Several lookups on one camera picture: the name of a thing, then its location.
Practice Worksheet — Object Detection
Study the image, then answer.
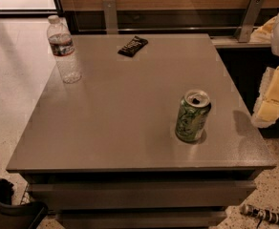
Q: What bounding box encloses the black rxbar chocolate bar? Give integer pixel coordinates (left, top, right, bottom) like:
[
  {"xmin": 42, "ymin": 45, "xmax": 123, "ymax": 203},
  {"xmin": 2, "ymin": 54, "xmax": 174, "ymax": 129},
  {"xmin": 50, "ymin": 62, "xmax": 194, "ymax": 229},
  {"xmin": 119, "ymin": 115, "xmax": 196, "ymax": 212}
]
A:
[{"xmin": 118, "ymin": 36, "xmax": 148, "ymax": 57}]

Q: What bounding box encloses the left metal bracket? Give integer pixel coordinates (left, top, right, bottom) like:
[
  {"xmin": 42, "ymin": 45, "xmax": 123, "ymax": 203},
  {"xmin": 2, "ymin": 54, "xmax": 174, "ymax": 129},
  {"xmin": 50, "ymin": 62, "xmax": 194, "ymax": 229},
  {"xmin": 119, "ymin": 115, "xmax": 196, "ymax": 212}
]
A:
[{"xmin": 102, "ymin": 0, "xmax": 118, "ymax": 34}]

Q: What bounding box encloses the green soda can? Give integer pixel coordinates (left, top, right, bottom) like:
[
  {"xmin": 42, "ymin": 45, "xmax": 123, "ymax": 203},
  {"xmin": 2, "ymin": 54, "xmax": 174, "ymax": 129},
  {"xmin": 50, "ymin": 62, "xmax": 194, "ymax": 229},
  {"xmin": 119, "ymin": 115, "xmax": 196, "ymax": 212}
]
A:
[{"xmin": 175, "ymin": 89, "xmax": 211, "ymax": 143}]

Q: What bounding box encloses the black white striped object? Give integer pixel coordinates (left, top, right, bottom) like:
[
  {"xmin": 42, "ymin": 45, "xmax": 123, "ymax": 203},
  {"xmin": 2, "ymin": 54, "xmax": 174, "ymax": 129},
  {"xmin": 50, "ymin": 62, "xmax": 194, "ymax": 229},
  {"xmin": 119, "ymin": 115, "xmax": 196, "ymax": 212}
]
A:
[{"xmin": 240, "ymin": 204, "xmax": 279, "ymax": 225}]

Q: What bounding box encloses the right metal bracket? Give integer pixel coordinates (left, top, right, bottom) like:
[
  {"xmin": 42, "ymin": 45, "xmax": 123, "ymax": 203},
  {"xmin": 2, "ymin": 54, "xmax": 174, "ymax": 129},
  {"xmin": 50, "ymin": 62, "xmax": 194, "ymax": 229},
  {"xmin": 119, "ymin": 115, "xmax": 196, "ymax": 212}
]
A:
[{"xmin": 234, "ymin": 0, "xmax": 265, "ymax": 43}]

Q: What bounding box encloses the clear plastic water bottle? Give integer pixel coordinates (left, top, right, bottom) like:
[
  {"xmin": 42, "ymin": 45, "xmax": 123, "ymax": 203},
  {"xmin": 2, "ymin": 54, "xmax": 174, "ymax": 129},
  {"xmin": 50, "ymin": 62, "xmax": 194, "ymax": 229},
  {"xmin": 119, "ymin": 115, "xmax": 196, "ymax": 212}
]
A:
[{"xmin": 47, "ymin": 15, "xmax": 81, "ymax": 84}]

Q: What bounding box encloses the grey drawer cabinet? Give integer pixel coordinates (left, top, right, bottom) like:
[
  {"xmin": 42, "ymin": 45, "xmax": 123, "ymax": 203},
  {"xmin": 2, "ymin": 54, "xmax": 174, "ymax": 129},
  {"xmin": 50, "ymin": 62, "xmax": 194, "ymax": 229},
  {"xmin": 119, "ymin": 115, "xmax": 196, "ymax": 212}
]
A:
[{"xmin": 7, "ymin": 34, "xmax": 274, "ymax": 229}]

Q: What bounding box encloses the black curved object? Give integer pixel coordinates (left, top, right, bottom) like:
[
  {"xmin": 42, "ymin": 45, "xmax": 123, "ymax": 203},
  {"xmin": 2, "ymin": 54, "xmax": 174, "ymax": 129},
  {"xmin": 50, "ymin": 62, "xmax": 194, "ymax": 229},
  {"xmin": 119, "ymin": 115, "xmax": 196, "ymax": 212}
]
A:
[{"xmin": 0, "ymin": 178, "xmax": 48, "ymax": 229}]

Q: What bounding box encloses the metal bracket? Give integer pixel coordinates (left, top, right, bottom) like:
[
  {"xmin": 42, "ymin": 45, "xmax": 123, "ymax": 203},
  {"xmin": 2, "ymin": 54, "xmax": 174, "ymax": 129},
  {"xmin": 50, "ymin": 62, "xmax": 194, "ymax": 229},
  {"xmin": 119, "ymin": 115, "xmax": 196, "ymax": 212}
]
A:
[
  {"xmin": 102, "ymin": 0, "xmax": 118, "ymax": 34},
  {"xmin": 234, "ymin": 0, "xmax": 265, "ymax": 43}
]

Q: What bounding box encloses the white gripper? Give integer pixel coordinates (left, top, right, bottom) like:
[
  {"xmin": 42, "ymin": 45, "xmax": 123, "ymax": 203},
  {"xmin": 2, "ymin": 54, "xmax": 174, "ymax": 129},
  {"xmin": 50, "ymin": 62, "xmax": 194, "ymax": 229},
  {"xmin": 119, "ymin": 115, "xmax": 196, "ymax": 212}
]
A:
[{"xmin": 250, "ymin": 13, "xmax": 279, "ymax": 128}]

